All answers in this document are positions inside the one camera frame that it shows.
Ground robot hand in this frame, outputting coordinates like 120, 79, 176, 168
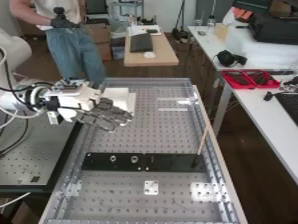
44, 78, 136, 134

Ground small white box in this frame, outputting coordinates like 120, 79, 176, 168
102, 86, 137, 114

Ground clear box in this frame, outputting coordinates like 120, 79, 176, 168
38, 77, 249, 224

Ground cardboard box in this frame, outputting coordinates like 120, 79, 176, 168
94, 42, 113, 62
85, 22, 112, 44

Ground person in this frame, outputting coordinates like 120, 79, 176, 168
8, 0, 108, 88

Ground black keyboard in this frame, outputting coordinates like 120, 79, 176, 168
274, 92, 298, 126
129, 31, 154, 54

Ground wooden desk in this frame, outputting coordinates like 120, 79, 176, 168
122, 31, 181, 68

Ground black plate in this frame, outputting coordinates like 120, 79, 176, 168
81, 152, 209, 174

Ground thin stick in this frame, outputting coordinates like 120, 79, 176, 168
190, 114, 214, 168

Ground small silver metal plate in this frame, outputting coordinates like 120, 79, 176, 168
142, 180, 160, 195

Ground red tray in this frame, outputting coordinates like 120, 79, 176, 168
219, 69, 258, 90
246, 69, 282, 90

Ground black headphones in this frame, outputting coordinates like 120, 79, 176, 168
215, 49, 249, 67

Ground white desk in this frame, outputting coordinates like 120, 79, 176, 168
211, 71, 298, 186
186, 24, 298, 72

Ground black case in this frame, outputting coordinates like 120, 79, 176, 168
246, 9, 298, 46

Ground black cable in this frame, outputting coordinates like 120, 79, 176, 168
0, 85, 32, 158

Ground white cable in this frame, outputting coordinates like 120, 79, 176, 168
0, 109, 28, 132
0, 191, 33, 209

